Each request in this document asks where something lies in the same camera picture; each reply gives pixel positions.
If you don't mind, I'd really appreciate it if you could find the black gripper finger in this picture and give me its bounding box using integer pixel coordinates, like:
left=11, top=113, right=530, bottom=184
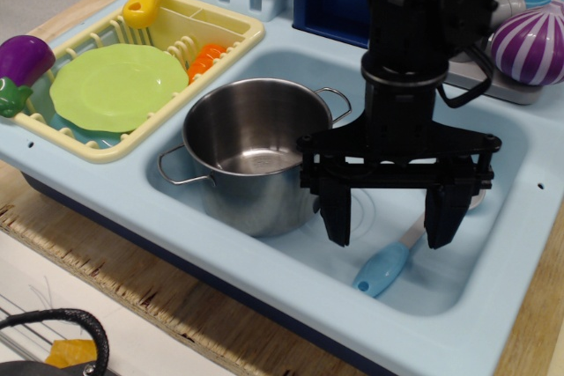
left=424, top=186, right=472, bottom=249
left=318, top=180, right=352, bottom=247

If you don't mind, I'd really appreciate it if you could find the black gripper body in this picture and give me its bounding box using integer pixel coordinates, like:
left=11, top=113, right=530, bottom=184
left=295, top=52, right=503, bottom=201

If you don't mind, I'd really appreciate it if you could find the white spoon blue handle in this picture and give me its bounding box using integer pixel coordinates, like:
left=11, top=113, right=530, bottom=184
left=351, top=190, right=487, bottom=299

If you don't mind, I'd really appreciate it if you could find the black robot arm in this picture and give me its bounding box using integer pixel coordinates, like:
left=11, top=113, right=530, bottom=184
left=297, top=0, right=501, bottom=249

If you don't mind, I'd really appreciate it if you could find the stainless steel pot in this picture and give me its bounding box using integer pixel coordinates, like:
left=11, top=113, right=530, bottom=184
left=157, top=78, right=352, bottom=237

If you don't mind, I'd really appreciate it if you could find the light blue toy sink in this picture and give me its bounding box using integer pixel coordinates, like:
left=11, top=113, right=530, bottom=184
left=0, top=0, right=564, bottom=376

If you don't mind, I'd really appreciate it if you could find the grey toy faucet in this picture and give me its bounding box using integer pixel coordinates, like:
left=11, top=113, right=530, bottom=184
left=440, top=0, right=547, bottom=106

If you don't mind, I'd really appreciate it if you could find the purple striped toy onion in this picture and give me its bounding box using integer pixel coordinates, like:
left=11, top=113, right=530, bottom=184
left=491, top=0, right=563, bottom=86

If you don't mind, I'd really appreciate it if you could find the wooden board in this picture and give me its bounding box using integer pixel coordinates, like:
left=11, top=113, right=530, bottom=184
left=0, top=0, right=564, bottom=376

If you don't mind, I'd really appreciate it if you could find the orange toy carrot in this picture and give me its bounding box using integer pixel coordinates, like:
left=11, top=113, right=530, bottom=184
left=187, top=43, right=226, bottom=83

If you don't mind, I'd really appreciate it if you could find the light blue plate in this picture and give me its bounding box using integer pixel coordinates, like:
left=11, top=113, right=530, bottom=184
left=49, top=113, right=112, bottom=149

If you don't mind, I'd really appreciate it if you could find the green plastic plate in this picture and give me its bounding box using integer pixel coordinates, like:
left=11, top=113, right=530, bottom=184
left=49, top=44, right=189, bottom=133

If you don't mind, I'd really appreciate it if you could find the cream dish rack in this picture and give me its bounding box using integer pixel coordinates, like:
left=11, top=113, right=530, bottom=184
left=1, top=0, right=264, bottom=163

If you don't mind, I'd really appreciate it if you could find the yellow tape piece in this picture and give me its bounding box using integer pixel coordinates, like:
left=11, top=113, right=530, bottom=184
left=44, top=339, right=97, bottom=369

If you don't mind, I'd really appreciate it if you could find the purple toy eggplant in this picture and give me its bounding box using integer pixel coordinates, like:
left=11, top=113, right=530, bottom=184
left=1, top=35, right=56, bottom=118

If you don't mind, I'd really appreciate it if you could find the yellow toy utensil handle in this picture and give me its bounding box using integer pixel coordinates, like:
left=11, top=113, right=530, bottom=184
left=122, top=0, right=162, bottom=29

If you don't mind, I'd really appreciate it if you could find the black braided cable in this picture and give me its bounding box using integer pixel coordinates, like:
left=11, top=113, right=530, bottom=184
left=0, top=307, right=110, bottom=376

